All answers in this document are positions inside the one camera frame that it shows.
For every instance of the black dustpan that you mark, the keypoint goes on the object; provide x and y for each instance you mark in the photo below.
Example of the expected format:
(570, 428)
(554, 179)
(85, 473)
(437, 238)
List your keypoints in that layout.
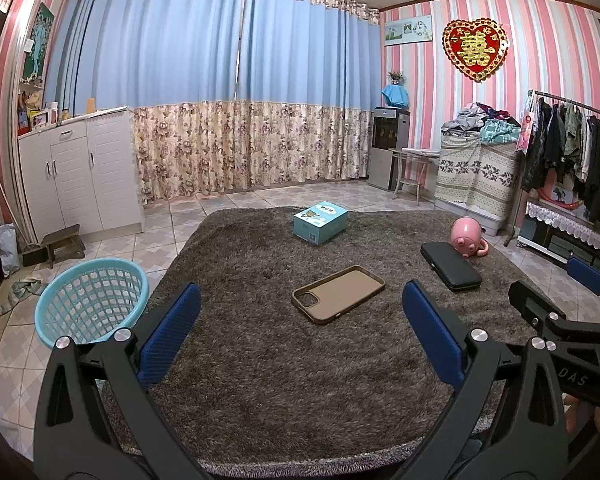
(32, 255)

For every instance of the white photo frame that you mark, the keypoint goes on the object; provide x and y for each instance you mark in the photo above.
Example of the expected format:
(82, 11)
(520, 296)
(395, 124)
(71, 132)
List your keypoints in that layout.
(41, 120)

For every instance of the pink pig cup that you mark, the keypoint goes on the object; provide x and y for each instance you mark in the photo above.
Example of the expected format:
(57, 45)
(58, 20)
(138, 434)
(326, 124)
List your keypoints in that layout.
(466, 237)

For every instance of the patterned cloth covered cabinet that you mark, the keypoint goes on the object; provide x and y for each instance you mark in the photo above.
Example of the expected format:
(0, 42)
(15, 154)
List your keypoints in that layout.
(475, 180)

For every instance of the green wall poster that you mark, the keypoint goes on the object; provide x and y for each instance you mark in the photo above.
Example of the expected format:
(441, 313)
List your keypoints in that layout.
(37, 45)

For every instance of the blue floral curtain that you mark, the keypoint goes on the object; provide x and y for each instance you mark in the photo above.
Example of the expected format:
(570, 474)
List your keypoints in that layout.
(150, 60)
(305, 85)

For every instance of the small potted plant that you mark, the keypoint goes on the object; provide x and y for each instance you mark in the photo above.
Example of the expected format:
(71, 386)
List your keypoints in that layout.
(395, 78)

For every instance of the light blue plastic basket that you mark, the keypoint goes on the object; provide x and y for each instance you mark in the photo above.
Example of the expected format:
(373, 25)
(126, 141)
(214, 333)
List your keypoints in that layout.
(90, 300)

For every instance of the small metal table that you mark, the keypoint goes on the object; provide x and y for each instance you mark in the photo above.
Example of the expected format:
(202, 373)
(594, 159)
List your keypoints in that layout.
(415, 152)

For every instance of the wooden stool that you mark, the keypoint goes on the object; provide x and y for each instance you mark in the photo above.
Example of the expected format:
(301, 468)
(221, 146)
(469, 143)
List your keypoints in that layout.
(62, 240)

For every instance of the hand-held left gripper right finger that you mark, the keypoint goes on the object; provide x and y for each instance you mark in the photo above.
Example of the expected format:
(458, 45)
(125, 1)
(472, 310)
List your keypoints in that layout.
(432, 335)

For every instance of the pile of clothes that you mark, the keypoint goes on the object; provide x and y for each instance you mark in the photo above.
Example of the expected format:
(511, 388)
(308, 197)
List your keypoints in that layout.
(480, 120)

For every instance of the metal clothes rack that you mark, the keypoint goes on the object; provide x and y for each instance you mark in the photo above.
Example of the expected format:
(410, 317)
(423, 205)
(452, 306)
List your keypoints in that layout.
(570, 101)

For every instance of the blue cloth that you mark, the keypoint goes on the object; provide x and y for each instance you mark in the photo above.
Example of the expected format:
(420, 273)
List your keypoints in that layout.
(395, 96)

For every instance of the grey rag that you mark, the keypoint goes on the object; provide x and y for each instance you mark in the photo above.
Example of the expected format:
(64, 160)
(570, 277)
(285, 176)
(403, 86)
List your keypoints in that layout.
(25, 292)

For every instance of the pink white hanging bag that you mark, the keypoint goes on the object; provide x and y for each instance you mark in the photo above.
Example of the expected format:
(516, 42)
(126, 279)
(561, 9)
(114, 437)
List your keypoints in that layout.
(526, 127)

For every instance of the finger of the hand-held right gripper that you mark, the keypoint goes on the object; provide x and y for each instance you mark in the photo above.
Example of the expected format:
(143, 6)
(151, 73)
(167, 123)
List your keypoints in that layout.
(587, 276)
(535, 307)

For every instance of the row of hanging clothes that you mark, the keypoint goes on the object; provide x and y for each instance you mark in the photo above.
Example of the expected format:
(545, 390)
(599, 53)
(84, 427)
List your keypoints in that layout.
(580, 155)

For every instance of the white cabinet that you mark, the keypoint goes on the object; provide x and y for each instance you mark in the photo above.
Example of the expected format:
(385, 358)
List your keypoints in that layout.
(80, 175)

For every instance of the white sack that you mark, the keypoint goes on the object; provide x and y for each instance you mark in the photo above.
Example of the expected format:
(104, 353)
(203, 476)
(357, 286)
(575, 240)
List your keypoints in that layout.
(7, 252)

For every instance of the teal cardboard box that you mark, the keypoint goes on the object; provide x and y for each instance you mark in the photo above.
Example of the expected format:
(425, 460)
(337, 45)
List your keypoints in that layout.
(320, 225)

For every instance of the red heart wall decoration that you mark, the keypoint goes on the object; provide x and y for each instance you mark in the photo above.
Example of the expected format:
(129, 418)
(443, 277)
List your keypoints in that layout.
(475, 50)

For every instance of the grey water dispenser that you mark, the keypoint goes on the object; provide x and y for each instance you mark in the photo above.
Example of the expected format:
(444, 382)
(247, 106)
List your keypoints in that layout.
(387, 150)

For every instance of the tan phone case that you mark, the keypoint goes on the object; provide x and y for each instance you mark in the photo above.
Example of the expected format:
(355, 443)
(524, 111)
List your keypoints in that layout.
(337, 295)

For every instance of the black zip case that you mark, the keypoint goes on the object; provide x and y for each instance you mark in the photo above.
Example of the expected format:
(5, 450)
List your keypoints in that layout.
(450, 266)

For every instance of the lace covered low shelf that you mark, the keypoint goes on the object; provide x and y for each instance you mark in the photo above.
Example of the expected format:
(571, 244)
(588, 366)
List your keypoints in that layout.
(565, 220)

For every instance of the brown shaggy rug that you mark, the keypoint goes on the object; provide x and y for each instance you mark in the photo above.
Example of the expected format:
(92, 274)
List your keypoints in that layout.
(280, 385)

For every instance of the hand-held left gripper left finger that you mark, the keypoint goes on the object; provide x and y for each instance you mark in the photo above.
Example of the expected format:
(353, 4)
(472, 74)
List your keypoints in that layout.
(172, 332)

